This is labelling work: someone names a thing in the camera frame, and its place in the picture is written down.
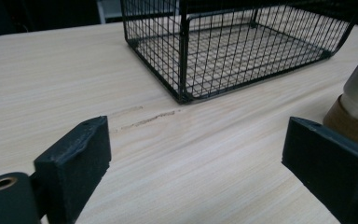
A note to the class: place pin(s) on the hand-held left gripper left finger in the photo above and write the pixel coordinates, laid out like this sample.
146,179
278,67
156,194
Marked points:
74,168

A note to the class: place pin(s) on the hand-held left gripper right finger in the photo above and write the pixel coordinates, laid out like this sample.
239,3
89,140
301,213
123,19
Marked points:
332,165

